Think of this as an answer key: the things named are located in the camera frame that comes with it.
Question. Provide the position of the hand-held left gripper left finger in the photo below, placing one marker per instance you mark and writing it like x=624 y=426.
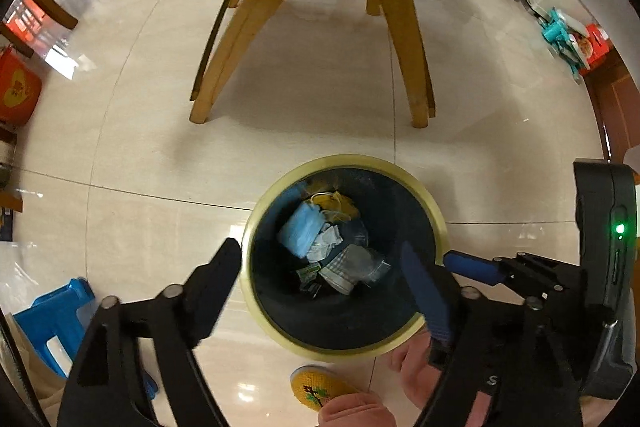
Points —
x=210 y=302

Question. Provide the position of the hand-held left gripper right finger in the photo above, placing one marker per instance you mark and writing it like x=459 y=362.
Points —
x=425 y=292

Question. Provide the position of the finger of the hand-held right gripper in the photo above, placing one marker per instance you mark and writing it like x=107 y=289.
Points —
x=470 y=267

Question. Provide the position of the clear plastic cup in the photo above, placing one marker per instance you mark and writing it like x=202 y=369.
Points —
x=372 y=264

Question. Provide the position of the grey checked paper cup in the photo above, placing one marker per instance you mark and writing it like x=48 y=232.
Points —
x=340 y=272

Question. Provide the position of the dark blue yellow-rimmed trash bin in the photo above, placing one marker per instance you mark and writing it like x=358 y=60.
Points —
x=310 y=322

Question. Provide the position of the blue face mask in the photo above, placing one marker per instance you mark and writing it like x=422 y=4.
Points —
x=300 y=229

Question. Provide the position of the yellow snack packet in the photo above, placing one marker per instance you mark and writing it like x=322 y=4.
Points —
x=340 y=207

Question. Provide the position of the green wrapper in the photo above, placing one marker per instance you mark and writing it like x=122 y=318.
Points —
x=307 y=277

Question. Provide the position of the white crumpled wrapper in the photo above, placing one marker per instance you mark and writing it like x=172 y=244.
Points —
x=325 y=244

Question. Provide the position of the wooden door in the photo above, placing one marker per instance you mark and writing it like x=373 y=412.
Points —
x=617 y=107

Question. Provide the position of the yellow slipper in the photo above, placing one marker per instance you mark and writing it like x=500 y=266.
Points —
x=320 y=387

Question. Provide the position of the person's pink trouser leg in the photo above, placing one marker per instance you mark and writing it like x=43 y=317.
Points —
x=350 y=412

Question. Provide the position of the blue plastic step stool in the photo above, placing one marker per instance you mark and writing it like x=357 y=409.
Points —
x=55 y=322

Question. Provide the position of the small red box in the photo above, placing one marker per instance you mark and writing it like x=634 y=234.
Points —
x=592 y=49

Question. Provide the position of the beige cloth bag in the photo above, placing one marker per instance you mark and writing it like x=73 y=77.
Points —
x=35 y=372

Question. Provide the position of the teal toy scooter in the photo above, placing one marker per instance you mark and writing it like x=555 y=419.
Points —
x=562 y=39

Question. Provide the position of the metal pot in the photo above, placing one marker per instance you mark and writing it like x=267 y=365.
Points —
x=6 y=157

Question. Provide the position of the red bucket with yellow heart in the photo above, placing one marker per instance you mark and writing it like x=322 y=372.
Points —
x=17 y=89

